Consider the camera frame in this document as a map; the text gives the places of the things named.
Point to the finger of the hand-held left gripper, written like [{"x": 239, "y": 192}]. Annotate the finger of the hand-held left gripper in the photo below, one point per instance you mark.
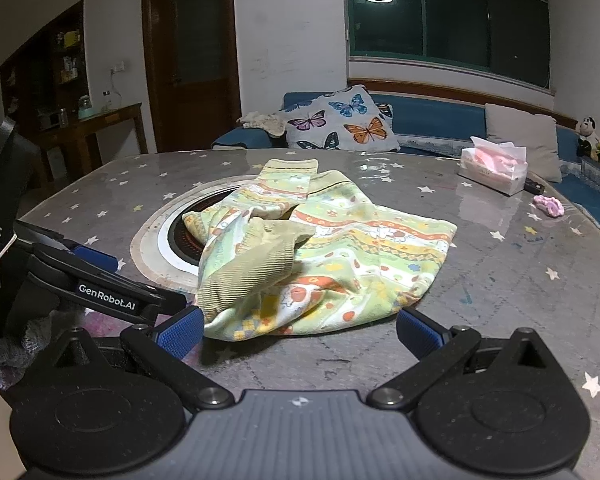
[
  {"x": 96, "y": 259},
  {"x": 110, "y": 296}
]

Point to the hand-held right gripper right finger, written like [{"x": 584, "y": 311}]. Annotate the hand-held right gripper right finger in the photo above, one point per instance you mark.
[{"x": 422, "y": 331}]

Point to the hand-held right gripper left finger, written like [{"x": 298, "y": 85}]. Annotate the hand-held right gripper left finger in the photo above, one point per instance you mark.
[{"x": 180, "y": 334}]

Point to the green patterned baby garment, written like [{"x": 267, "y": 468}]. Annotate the green patterned baby garment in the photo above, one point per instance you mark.
[{"x": 355, "y": 240}]

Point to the person's left hand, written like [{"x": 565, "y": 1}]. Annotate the person's left hand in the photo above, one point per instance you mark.
[{"x": 15, "y": 355}]

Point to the round built-in table hob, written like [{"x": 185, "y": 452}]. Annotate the round built-in table hob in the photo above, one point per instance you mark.
[{"x": 149, "y": 247}]

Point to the grey star tablecloth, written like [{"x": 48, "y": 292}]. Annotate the grey star tablecloth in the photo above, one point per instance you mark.
[{"x": 505, "y": 270}]

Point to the wooden side table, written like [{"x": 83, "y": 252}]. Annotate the wooden side table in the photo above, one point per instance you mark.
[{"x": 95, "y": 122}]

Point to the teal jar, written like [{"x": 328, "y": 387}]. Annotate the teal jar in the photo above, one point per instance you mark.
[{"x": 85, "y": 108}]

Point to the pink tissue box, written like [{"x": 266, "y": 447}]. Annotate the pink tissue box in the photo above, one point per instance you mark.
[{"x": 490, "y": 175}]

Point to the pink scrunchie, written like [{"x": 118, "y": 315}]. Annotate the pink scrunchie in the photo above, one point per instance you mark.
[{"x": 550, "y": 206}]

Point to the black remote control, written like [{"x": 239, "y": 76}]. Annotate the black remote control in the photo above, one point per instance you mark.
[{"x": 534, "y": 186}]

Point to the blue sofa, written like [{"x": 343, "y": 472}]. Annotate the blue sofa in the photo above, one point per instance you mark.
[{"x": 430, "y": 115}]

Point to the cream cloth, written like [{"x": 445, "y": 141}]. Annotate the cream cloth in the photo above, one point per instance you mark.
[{"x": 262, "y": 121}]

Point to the grey pillow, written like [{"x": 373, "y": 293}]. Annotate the grey pillow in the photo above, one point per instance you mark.
[{"x": 522, "y": 135}]

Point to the dark wooden door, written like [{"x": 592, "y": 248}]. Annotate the dark wooden door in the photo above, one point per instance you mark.
[{"x": 195, "y": 60}]

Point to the butterfly print pillow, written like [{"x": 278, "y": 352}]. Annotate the butterfly print pillow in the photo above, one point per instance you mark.
[{"x": 340, "y": 120}]

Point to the panda plush toy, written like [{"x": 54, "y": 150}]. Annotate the panda plush toy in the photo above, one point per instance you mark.
[{"x": 587, "y": 135}]

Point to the green framed window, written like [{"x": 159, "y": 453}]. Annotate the green framed window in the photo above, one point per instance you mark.
[{"x": 455, "y": 15}]

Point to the wooden wall shelf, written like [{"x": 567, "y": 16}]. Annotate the wooden wall shelf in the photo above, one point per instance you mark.
[{"x": 40, "y": 75}]

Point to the white wall socket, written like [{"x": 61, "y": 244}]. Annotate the white wall socket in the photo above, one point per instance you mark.
[{"x": 118, "y": 66}]

